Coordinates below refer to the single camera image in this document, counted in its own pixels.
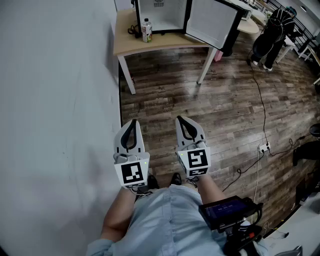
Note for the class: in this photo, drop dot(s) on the white countertop appliance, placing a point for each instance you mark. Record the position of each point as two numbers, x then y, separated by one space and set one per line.
246 12

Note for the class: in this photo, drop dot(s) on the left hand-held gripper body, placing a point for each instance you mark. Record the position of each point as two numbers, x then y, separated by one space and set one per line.
132 172

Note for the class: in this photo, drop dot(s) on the black mini fridge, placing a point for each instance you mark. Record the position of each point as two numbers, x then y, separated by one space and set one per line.
165 17

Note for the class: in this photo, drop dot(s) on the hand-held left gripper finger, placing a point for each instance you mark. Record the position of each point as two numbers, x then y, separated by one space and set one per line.
118 142
140 145

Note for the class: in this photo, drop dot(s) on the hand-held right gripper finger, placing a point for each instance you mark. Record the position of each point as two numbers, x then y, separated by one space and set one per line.
178 140
198 132

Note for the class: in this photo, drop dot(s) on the person's right forearm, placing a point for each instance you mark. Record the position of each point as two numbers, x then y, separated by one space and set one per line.
210 192

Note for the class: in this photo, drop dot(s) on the person's black shoe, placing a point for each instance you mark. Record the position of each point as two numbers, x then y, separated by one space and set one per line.
152 182
176 178

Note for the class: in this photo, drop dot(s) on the white desk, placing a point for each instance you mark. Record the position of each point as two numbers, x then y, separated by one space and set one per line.
300 225

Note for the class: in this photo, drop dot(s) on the black monitor with blue screen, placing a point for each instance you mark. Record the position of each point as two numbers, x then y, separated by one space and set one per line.
225 212

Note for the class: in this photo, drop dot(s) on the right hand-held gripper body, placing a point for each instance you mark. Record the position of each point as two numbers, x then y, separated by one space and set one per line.
197 160

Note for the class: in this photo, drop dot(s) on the light wooden table white legs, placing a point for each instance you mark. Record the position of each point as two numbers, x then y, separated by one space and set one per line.
130 45

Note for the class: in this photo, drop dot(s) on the person's light blue shirt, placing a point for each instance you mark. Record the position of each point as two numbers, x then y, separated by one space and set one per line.
160 225

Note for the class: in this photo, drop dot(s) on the white power strip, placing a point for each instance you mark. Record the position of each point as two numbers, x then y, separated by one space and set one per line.
264 147

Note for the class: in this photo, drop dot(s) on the black bag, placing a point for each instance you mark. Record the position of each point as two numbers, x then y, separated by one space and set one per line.
307 152

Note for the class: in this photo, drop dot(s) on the pink box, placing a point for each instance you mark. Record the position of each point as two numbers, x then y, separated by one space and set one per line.
218 55

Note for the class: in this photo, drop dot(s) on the person's left forearm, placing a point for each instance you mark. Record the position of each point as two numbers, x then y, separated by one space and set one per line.
117 215

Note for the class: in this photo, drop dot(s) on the clear drink bottle black cap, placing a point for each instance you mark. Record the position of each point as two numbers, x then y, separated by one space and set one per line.
147 31

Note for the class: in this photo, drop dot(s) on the black stool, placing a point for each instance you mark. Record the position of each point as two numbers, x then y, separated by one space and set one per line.
315 130

